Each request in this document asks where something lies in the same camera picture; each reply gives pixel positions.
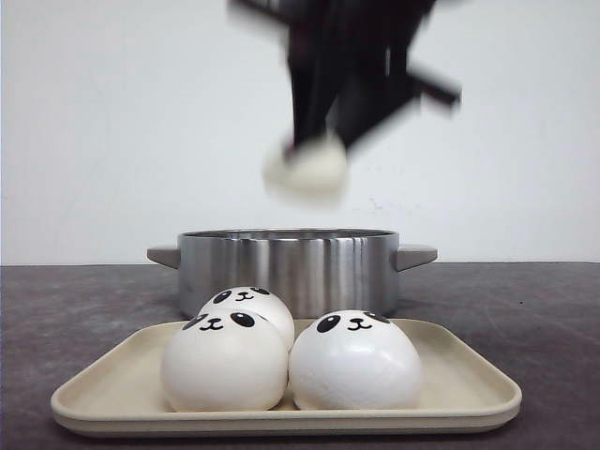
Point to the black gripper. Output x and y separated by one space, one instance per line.
374 35

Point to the panda bun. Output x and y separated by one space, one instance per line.
259 300
314 172
354 359
225 360

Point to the stainless steel steamer pot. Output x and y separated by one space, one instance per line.
312 271

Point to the cream rectangular tray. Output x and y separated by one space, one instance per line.
120 396

